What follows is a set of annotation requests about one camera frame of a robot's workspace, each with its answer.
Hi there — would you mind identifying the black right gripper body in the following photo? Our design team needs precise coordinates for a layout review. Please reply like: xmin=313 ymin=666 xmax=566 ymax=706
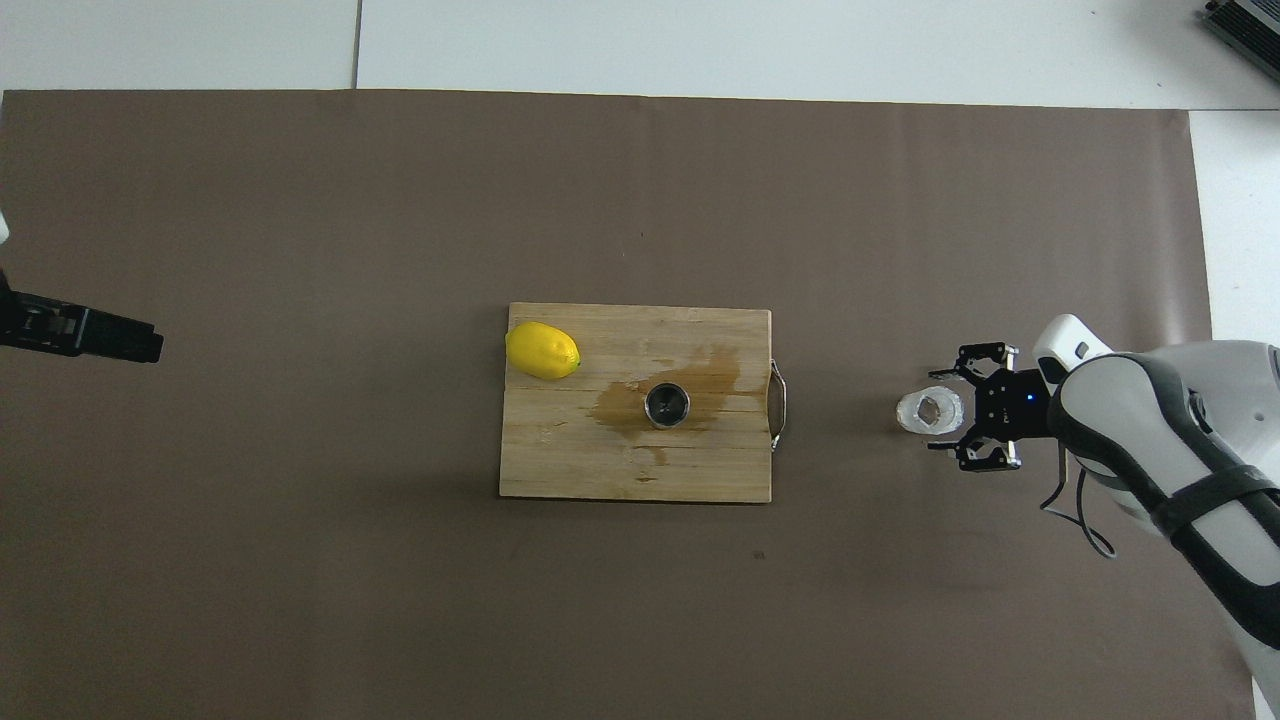
xmin=972 ymin=368 xmax=1053 ymax=443

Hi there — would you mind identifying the clear glass cup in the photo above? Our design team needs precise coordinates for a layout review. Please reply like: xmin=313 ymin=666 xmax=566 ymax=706
xmin=895 ymin=388 xmax=966 ymax=437

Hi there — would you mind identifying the steel double jigger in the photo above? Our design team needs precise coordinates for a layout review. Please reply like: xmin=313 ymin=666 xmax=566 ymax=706
xmin=644 ymin=381 xmax=692 ymax=430

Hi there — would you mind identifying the brown table mat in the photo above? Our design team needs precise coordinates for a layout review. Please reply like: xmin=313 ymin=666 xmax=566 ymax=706
xmin=0 ymin=88 xmax=1259 ymax=720

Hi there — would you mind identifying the yellow lemon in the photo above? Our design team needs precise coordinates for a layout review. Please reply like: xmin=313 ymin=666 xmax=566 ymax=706
xmin=505 ymin=321 xmax=582 ymax=381

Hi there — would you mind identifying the grey ribbed metal device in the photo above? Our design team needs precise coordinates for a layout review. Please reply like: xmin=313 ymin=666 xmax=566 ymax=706
xmin=1200 ymin=0 xmax=1280 ymax=83

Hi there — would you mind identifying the wooden cutting board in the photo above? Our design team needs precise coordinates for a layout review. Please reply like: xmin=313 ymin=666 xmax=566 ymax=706
xmin=499 ymin=302 xmax=788 ymax=504

